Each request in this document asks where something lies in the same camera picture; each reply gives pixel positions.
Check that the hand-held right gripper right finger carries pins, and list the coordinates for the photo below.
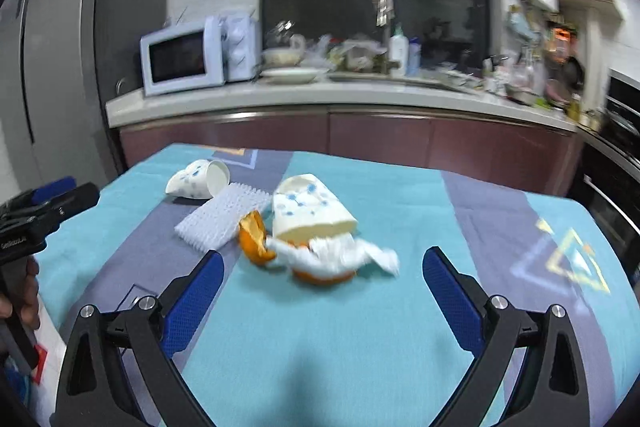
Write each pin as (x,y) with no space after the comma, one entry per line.
(452,302)

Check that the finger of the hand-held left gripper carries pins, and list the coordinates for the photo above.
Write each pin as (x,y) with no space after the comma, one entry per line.
(75,202)
(55,188)

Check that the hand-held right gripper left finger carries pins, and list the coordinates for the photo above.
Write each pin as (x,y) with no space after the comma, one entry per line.
(192,302)

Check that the white foam net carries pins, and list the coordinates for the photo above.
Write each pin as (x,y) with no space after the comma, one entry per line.
(215,219)

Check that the orange peel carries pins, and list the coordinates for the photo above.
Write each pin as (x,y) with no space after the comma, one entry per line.
(320,278)
(252,239)

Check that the white plastic bag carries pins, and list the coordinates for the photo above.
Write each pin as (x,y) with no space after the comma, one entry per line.
(47,332)

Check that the white tissue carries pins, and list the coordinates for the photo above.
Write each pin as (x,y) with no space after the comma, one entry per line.
(340,254)

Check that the crushed white blue-dotted paper cup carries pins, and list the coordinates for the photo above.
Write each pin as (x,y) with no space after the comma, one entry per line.
(305,207)

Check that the person's left hand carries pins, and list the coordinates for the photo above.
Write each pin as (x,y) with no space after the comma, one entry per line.
(27,294)

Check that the teal and grey tablecloth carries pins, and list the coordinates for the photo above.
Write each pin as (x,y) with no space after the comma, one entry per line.
(350,357)

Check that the grey refrigerator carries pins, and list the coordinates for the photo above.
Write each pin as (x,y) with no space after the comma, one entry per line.
(60,57)

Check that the black oven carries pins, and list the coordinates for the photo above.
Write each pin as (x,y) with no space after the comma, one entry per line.
(610,217)

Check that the white microwave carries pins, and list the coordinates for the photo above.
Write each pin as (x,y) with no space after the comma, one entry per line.
(180,57)

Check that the kitchen counter with pink cabinets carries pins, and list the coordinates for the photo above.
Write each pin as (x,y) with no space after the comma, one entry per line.
(375,137)

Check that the oil bottle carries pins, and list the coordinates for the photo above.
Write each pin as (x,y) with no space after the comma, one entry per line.
(576,107)

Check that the white plate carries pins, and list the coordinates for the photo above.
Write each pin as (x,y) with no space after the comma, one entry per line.
(290,74)

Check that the blue and white bottle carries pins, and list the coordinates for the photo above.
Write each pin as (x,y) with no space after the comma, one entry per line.
(414,57)

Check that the white soap bottle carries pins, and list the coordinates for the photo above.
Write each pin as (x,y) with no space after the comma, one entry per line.
(398,54)

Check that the white pitcher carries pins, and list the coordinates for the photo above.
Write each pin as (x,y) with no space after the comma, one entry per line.
(282,56)

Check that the black range hood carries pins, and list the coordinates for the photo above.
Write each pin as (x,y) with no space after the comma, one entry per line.
(625,112)

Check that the black frying pan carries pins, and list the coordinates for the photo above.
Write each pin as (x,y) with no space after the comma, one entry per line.
(574,73)

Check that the clear plastic container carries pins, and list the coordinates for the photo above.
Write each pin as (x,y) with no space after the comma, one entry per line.
(365,57)

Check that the metal faucet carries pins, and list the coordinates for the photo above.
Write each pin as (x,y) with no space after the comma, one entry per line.
(382,47)

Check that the glass jar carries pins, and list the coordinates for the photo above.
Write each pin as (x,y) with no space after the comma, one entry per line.
(280,34)

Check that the pink cloth on faucet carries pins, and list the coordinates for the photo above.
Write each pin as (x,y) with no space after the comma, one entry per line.
(383,7)

